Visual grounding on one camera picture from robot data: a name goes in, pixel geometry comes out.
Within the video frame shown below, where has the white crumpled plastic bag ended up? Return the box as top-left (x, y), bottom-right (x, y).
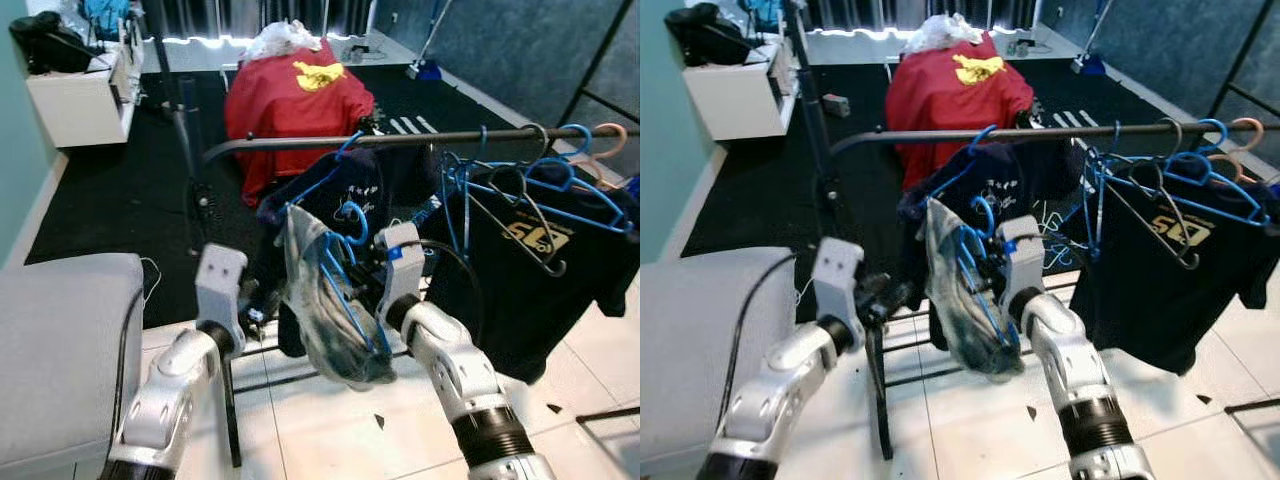
top-left (905, 12), bottom-right (986, 56)
top-left (243, 20), bottom-right (323, 61)

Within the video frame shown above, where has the grey upholstered ottoman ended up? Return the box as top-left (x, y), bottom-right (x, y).
top-left (0, 253), bottom-right (146, 471)
top-left (640, 247), bottom-right (801, 471)

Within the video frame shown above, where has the blue mop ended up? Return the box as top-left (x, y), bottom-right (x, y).
top-left (1070, 0), bottom-right (1116, 76)
top-left (405, 0), bottom-right (456, 81)

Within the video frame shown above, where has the black metal clothes rack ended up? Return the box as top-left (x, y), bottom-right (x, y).
top-left (140, 0), bottom-right (641, 471)
top-left (780, 0), bottom-right (1280, 461)

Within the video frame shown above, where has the red cloth cover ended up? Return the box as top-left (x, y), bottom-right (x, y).
top-left (885, 32), bottom-right (1036, 196)
top-left (223, 38), bottom-right (376, 206)

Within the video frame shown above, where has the black gold print t-shirt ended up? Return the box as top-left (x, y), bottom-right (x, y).
top-left (420, 160), bottom-right (641, 386)
top-left (1065, 155), bottom-right (1280, 376)

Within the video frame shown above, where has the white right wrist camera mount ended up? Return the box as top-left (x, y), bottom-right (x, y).
top-left (1000, 215), bottom-right (1049, 306)
top-left (375, 222), bottom-right (426, 311)

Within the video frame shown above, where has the white cabinet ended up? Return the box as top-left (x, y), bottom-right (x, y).
top-left (25, 40), bottom-right (141, 149)
top-left (683, 35), bottom-right (801, 141)

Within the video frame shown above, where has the peach plastic hanger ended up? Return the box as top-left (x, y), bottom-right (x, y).
top-left (575, 122), bottom-right (629, 191)
top-left (1205, 117), bottom-right (1266, 183)

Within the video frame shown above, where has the black floor mat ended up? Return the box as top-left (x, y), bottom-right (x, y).
top-left (680, 55), bottom-right (1280, 321)
top-left (20, 60), bottom-right (641, 331)

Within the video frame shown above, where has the navy polo shirt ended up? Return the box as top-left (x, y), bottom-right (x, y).
top-left (898, 140), bottom-right (1081, 351)
top-left (255, 148), bottom-right (441, 361)

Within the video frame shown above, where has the grey green garment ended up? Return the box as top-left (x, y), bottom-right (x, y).
top-left (920, 198), bottom-right (1026, 381)
top-left (275, 205), bottom-right (398, 389)

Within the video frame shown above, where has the black backpack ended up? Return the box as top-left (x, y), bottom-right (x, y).
top-left (8, 10), bottom-right (101, 76)
top-left (665, 3), bottom-right (756, 69)

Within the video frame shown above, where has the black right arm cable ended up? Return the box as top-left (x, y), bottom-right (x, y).
top-left (405, 238), bottom-right (486, 346)

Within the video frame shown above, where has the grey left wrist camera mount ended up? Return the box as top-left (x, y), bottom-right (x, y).
top-left (812, 238), bottom-right (866, 326)
top-left (195, 243), bottom-right (249, 331)

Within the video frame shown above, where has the grey wire hanger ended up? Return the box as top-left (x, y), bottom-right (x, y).
top-left (1105, 118), bottom-right (1201, 271)
top-left (465, 123), bottom-right (569, 278)

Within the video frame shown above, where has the dark curtain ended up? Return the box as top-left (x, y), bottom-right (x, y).
top-left (800, 0), bottom-right (1041, 31)
top-left (140, 0), bottom-right (376, 41)

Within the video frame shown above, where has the blue bag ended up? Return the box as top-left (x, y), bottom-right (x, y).
top-left (745, 0), bottom-right (786, 31)
top-left (80, 0), bottom-right (131, 41)

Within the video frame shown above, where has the yellow cloth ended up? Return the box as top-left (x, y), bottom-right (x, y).
top-left (952, 55), bottom-right (1006, 86)
top-left (292, 60), bottom-right (346, 93)

